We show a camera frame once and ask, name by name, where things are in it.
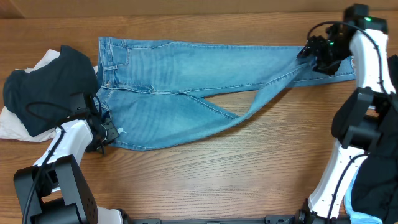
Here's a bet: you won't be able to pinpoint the light blue denim jeans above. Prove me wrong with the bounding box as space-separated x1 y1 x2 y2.
97 37 355 151

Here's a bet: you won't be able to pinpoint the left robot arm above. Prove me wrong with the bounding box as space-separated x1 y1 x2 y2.
14 93 132 224

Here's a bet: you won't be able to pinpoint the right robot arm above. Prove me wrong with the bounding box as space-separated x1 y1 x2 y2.
286 4 397 223

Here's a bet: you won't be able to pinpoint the dark navy folded shirt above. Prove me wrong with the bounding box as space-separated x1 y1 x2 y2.
2 45 100 138

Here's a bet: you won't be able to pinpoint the white crumpled cloth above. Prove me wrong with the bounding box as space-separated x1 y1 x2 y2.
0 49 99 143

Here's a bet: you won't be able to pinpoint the black garment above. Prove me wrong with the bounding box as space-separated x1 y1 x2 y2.
351 54 398 223

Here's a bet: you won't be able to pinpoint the light blue shirt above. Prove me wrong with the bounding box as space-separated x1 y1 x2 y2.
343 173 382 224

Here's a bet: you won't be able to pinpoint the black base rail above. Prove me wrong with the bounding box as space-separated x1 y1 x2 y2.
121 211 352 224

